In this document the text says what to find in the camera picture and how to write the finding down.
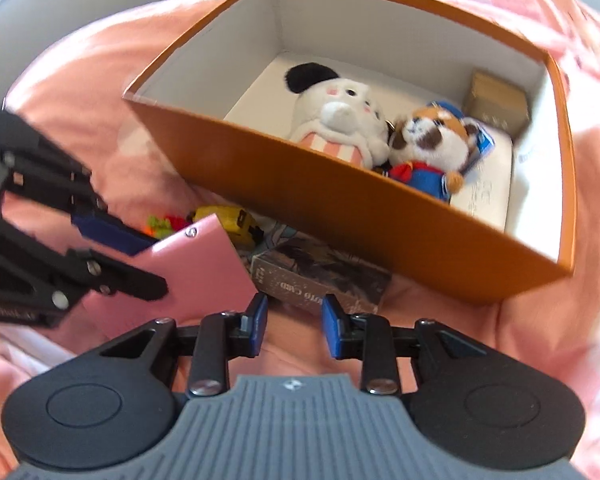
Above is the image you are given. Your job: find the brown white dog plush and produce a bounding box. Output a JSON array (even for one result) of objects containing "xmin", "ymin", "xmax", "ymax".
[{"xmin": 387, "ymin": 101, "xmax": 496, "ymax": 203}]

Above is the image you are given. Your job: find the pink wallet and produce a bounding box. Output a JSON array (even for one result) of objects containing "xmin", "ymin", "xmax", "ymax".
[{"xmin": 80, "ymin": 212, "xmax": 258, "ymax": 341}]

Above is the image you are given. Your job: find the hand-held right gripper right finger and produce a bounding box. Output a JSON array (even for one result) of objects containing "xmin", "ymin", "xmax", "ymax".
[{"xmin": 321, "ymin": 294, "xmax": 491, "ymax": 395}]

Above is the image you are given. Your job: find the orange cardboard box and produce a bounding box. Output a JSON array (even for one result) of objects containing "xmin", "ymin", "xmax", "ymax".
[{"xmin": 122, "ymin": 0, "xmax": 578, "ymax": 306}]

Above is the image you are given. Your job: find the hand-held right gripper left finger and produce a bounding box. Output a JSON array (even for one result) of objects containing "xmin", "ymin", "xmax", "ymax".
[{"xmin": 97, "ymin": 292, "xmax": 270, "ymax": 397}]

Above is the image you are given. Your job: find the pink printed duvet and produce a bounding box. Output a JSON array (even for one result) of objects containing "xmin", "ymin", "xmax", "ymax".
[{"xmin": 0, "ymin": 0, "xmax": 600, "ymax": 480}]

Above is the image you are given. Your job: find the yellow toy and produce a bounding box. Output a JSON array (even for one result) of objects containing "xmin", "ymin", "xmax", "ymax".
[{"xmin": 187, "ymin": 205, "xmax": 263, "ymax": 246}]

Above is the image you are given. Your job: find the white plush toy black ear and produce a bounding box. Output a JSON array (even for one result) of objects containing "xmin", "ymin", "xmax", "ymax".
[{"xmin": 285, "ymin": 62, "xmax": 391, "ymax": 170}]

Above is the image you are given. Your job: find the dark patterned card box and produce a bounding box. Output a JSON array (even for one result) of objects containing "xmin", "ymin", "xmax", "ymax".
[{"xmin": 249, "ymin": 245, "xmax": 393, "ymax": 317}]

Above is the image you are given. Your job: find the small gold box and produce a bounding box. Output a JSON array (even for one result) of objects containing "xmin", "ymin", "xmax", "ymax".
[{"xmin": 462, "ymin": 71, "xmax": 530, "ymax": 138}]

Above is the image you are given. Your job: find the long white box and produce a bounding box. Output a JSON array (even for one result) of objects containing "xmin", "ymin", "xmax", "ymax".
[{"xmin": 450, "ymin": 125, "xmax": 515, "ymax": 233}]

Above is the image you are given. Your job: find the green red toy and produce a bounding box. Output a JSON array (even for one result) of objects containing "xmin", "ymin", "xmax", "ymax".
[{"xmin": 147, "ymin": 214, "xmax": 191, "ymax": 238}]

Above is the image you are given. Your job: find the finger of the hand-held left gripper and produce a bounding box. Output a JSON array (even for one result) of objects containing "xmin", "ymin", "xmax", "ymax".
[
  {"xmin": 0, "ymin": 222, "xmax": 169, "ymax": 307},
  {"xmin": 0, "ymin": 110, "xmax": 153, "ymax": 256}
]

